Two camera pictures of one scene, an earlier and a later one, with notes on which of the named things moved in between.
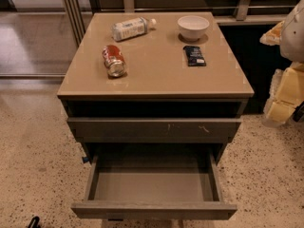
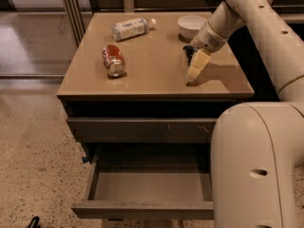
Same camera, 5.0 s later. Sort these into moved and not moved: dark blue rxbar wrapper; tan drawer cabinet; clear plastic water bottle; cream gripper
Moved: cream gripper
Not moved: dark blue rxbar wrapper; tan drawer cabinet; clear plastic water bottle
